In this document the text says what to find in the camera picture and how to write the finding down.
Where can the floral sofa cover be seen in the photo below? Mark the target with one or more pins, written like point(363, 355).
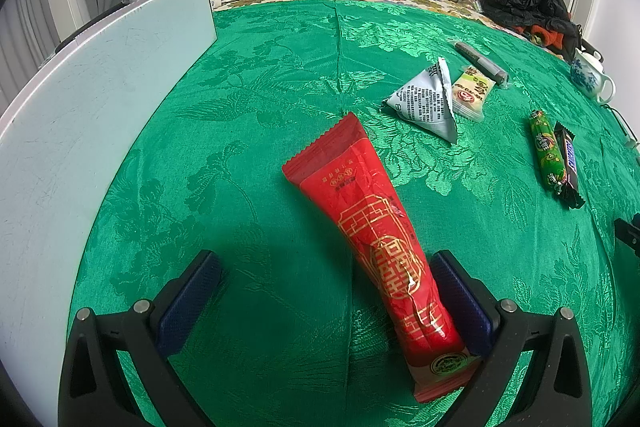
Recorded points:
point(430, 1)

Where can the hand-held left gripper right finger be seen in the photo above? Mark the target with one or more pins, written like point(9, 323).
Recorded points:
point(462, 294)

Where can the yellow cracker packet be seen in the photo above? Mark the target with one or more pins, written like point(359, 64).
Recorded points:
point(472, 92)

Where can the green patterned tablecloth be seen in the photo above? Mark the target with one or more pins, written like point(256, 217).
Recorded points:
point(225, 157)

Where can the grey triangular snack packet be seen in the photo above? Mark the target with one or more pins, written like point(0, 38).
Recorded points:
point(425, 102)

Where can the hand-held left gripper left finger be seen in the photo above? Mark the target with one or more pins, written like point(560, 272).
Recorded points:
point(192, 294)

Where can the brown chocolate bar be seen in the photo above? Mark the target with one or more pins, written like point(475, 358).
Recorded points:
point(570, 167)

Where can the white cardboard box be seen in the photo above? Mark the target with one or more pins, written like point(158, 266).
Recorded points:
point(75, 132)

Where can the white blue teapot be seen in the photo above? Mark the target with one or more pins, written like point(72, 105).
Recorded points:
point(587, 77)

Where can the green sausage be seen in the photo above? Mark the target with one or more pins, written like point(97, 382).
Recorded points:
point(545, 147)

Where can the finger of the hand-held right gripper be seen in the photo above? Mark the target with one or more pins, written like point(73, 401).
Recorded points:
point(631, 239)

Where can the red gold patterned packet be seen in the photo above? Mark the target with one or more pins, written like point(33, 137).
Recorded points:
point(380, 247)

